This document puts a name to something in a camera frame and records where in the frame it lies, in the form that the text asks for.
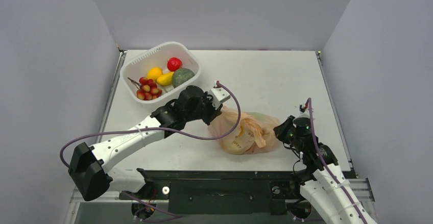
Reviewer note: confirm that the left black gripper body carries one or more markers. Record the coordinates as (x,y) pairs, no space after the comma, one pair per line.
(206,110)

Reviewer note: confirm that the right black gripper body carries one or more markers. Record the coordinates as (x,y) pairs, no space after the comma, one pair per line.
(282,130)

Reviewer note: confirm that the translucent orange plastic bag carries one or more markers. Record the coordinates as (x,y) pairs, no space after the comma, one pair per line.
(254,134)

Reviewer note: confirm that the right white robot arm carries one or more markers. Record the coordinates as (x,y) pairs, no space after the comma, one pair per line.
(322,183)

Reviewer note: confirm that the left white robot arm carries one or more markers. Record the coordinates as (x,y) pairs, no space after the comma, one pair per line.
(93,167)

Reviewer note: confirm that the green fake avocado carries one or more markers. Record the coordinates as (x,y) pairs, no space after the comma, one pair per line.
(181,76)

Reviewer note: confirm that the yellow fake mango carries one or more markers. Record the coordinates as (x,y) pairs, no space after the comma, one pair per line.
(165,79)

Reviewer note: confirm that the red fake apple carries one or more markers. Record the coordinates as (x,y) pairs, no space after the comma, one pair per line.
(174,64)

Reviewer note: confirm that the red fake grape bunch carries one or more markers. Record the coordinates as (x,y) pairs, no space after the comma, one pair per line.
(146,89)

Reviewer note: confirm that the yellow fake lemon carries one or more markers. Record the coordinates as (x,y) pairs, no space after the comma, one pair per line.
(154,73)

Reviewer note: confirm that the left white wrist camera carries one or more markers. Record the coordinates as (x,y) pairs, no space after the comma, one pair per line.
(219,95)

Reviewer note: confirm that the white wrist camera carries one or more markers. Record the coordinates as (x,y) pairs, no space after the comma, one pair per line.
(219,95)
(305,109)

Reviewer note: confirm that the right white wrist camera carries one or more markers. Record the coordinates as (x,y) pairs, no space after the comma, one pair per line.
(305,109)

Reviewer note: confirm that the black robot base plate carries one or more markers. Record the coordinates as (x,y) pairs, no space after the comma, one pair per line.
(222,192)

